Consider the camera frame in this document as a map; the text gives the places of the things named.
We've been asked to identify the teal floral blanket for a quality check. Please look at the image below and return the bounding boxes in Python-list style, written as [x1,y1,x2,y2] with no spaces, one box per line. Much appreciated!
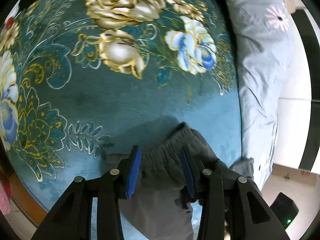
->
[0,0,243,240]

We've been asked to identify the black metal frame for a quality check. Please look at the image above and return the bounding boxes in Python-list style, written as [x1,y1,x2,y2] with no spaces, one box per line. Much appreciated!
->
[291,7,320,173]

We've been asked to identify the orange wooden bed frame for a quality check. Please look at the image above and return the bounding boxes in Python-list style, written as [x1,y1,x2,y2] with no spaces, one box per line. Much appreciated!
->
[7,171,48,222]

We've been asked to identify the dark grey pants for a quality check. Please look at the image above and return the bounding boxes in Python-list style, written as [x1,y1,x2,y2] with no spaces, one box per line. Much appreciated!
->
[104,122,254,240]

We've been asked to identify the black device with green light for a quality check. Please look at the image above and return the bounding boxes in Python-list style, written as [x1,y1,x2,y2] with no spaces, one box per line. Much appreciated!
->
[271,192,300,230]

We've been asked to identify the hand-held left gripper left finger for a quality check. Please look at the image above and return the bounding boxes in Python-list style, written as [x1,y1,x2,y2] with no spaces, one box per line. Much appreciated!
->
[37,145,143,240]

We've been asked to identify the light blue flowered pillow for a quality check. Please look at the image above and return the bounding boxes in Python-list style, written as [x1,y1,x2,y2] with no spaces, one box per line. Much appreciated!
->
[223,0,296,191]

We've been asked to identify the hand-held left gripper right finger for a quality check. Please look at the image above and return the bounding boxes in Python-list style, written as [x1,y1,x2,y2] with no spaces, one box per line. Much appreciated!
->
[179,145,288,240]

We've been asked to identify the pink cloth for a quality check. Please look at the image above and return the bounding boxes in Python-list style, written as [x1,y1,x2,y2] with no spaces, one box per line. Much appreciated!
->
[0,174,12,216]

